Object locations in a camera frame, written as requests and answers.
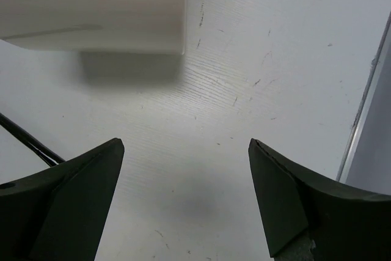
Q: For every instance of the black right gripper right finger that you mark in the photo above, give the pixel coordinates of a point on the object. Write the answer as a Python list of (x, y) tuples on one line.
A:
[(307, 216)]

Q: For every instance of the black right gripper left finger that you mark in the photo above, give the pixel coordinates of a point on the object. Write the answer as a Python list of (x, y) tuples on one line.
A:
[(59, 213)]

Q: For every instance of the cream round drawer organizer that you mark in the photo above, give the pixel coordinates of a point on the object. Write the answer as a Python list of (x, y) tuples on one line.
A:
[(135, 26)]

